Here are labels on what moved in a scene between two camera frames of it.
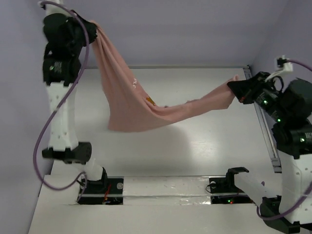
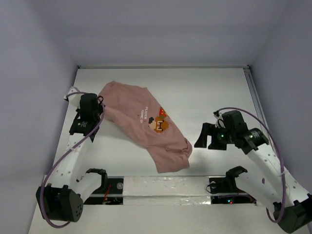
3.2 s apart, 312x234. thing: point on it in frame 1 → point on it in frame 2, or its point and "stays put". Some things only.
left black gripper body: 79,38 → 98,112
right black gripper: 246,89 → 210,129
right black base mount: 225,190 stays put
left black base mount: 107,190 stays put
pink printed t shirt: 130,109 → 137,113
